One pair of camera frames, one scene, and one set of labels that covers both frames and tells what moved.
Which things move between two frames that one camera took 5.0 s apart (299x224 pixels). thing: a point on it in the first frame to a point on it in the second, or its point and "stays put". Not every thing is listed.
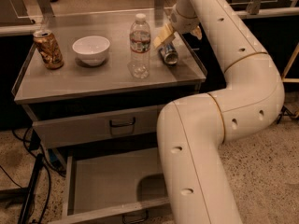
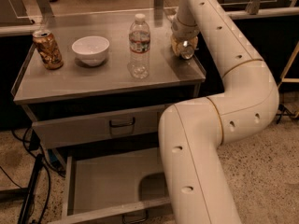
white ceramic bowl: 92,49 stays put
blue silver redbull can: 169,54 to 187,51
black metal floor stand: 26,209 stays put
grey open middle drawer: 113,186 stays put
